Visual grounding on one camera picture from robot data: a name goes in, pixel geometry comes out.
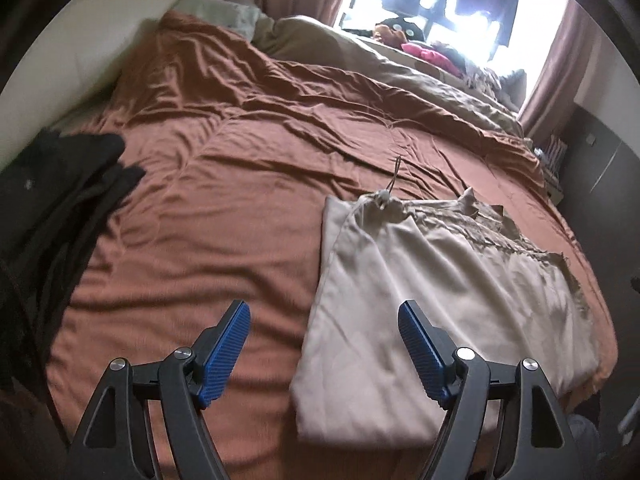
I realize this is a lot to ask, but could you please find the black plush toy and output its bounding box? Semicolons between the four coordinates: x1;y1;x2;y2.
380;16;425;41

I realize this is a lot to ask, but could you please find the grey green pillow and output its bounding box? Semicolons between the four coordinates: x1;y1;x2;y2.
171;0;262;41

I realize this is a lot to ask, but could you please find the rust brown bedspread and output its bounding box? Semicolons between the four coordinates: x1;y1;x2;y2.
47;12;618;479

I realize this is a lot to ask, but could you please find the black clothing pile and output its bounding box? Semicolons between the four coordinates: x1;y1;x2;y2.
1;129;144;479

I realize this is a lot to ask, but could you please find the olive beige duvet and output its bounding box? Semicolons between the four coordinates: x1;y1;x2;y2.
253;15;524;139

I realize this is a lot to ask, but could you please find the beige large garment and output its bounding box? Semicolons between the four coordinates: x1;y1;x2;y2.
290;156;601;449

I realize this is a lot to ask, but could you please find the pink plush toy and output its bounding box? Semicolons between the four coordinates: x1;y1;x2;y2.
400;42;463;79

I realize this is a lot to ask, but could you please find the cream padded headboard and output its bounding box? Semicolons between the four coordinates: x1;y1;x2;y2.
1;0;177;165

